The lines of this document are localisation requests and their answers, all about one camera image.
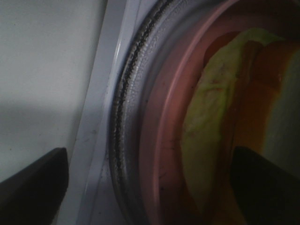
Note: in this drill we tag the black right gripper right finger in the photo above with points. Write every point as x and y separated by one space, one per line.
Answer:
265 194

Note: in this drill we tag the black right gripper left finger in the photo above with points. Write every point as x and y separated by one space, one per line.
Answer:
34 195

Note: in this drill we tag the pink round plate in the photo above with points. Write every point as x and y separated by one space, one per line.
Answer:
160 169

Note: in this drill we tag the white bread sandwich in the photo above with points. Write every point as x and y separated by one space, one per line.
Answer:
248 95

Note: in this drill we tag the white microwave oven body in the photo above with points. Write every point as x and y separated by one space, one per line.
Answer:
90 198

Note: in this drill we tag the glass microwave turntable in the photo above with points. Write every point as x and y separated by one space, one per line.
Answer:
155 37

